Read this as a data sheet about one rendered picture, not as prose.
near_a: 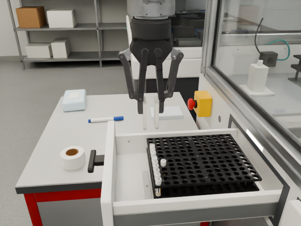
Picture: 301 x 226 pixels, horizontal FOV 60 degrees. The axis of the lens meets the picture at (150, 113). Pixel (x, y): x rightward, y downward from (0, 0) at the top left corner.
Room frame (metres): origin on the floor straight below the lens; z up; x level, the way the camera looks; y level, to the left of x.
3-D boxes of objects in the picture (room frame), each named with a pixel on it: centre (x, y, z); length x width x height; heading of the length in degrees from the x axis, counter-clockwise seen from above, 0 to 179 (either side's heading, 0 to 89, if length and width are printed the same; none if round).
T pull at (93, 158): (0.47, 0.12, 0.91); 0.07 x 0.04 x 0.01; 6
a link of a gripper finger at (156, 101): (0.52, -0.01, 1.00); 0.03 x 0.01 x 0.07; 6
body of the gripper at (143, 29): (0.52, 0.00, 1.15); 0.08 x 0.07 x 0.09; 96
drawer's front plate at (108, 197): (0.47, 0.09, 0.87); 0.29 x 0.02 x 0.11; 6
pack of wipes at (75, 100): (1.07, 0.34, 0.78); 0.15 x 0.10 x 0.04; 11
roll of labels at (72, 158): (0.65, 0.24, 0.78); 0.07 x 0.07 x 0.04
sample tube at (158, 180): (0.40, -0.02, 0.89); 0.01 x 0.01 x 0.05
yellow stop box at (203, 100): (0.83, -0.18, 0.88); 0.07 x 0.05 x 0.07; 6
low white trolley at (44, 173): (0.88, 0.11, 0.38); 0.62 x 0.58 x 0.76; 6
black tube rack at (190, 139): (0.49, -0.11, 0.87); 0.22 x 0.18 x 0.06; 96
